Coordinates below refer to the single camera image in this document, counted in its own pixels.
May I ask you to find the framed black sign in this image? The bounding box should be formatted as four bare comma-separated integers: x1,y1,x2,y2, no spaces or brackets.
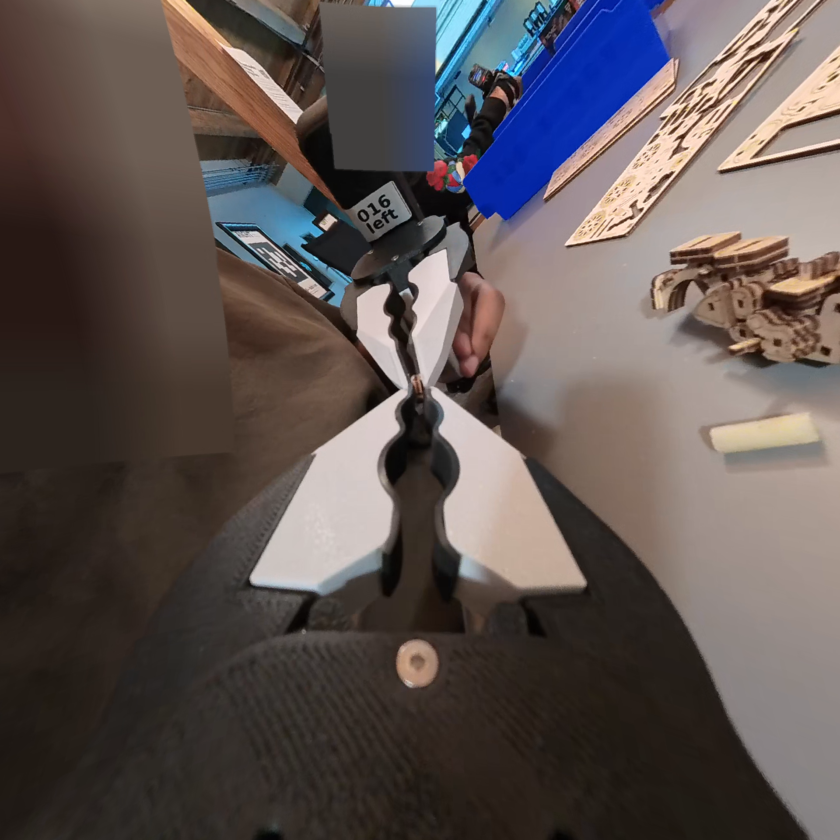
215,222,332,303

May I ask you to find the plywood sheet with large cutout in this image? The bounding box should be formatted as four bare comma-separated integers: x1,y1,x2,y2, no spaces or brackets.
717,49,840,175

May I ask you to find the wooden shelf board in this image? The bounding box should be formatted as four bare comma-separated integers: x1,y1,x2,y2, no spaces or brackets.
163,0,345,207

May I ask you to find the plywood sheet with gears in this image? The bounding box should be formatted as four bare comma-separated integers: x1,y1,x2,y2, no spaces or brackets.
566,29,802,249

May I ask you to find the grey desk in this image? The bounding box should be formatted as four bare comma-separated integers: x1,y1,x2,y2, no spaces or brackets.
469,0,840,840

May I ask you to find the red and blue toy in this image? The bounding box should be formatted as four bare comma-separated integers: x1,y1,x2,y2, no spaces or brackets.
425,156,481,195

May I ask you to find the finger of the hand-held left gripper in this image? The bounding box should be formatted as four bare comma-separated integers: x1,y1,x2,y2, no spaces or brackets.
406,251,466,389
341,282,417,391

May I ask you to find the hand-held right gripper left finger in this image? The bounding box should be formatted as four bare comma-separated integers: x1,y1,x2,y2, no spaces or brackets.
249,391,421,631

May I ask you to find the plain plywood sheet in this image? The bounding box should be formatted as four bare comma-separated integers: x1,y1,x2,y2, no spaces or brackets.
543,58,680,201

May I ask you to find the person's brown clothing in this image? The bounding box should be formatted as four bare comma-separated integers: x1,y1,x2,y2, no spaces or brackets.
0,248,411,631

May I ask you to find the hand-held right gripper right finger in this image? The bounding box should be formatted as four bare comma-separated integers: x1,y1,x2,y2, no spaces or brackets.
417,391,589,631

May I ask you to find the black hand-held device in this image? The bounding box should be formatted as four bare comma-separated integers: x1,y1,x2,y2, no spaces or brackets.
467,62,522,99

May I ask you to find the wooden puzzle model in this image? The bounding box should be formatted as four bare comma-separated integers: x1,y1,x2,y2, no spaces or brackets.
650,231,840,365

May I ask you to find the pale cylindrical stick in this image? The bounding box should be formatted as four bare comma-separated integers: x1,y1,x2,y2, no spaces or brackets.
709,412,823,455

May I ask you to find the person's left hand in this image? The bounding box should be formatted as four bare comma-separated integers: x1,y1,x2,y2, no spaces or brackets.
453,272,506,378

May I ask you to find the punched plywood parts sheet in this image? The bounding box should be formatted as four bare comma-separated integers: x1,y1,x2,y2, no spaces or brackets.
659,0,829,119

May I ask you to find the white printed paper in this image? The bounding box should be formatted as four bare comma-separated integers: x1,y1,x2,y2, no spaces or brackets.
223,42,306,126

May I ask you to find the blue plastic bin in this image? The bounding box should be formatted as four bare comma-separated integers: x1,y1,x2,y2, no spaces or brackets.
462,0,670,221

